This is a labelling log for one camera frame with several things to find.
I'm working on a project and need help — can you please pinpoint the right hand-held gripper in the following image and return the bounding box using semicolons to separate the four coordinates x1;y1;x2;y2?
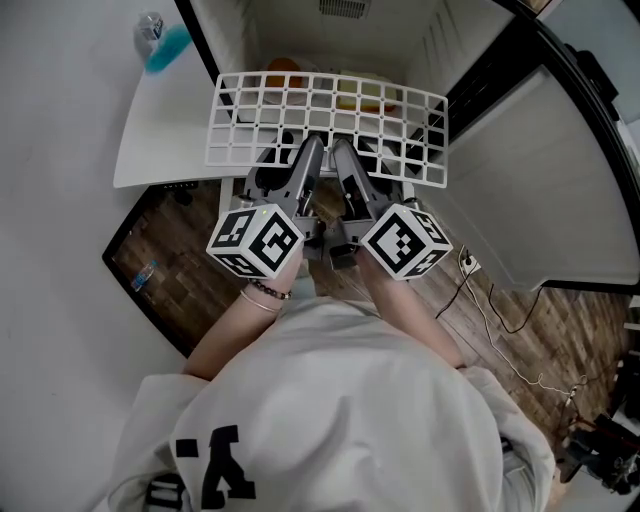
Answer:
327;138;454;283

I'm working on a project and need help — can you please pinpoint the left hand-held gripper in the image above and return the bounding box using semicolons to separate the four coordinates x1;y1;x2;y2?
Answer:
206;135;331;280

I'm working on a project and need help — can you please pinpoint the white wire rack shelf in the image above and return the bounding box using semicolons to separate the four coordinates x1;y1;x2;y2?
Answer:
203;71;450;190

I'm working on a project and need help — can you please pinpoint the person's left forearm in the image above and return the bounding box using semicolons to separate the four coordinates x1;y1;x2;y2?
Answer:
182;247;305;380

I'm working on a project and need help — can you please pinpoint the person's right forearm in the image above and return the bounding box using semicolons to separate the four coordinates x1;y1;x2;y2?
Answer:
357;249;464;371

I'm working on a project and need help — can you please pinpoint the white mini fridge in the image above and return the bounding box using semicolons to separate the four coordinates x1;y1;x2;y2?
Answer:
173;0;541;151

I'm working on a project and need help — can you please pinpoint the yellow sandwich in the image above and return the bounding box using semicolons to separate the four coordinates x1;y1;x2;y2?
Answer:
335;69;404;114

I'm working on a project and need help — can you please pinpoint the gold bangle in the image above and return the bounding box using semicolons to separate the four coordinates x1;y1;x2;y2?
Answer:
238;288;284;315

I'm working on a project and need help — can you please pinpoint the white standing desk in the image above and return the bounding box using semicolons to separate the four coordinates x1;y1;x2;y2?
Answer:
112;14;416;216

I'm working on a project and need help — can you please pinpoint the clear plastic water bottle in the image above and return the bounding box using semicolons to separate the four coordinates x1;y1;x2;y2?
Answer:
130;259;160;293

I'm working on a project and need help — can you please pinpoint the bottle of blue liquid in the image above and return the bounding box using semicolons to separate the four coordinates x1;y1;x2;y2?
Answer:
133;10;194;74

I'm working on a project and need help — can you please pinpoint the person's white printed shirt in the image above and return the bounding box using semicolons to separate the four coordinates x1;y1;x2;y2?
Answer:
94;294;557;512

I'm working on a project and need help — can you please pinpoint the black equipment pile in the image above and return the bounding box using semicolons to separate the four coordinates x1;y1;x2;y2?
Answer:
559;409;640;496

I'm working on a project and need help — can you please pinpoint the dark beaded bracelet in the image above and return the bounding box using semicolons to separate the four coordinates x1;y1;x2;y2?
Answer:
248;278;293;301

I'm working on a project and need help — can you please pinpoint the thin black power cable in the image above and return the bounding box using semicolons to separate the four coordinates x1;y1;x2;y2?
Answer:
434;264;474;321

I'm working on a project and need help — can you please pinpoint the white power strip with cable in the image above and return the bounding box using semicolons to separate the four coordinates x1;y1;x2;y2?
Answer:
457;244;576;401

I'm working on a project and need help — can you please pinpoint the thick black power cable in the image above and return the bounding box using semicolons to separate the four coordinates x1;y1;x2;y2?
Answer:
487;282;546;335

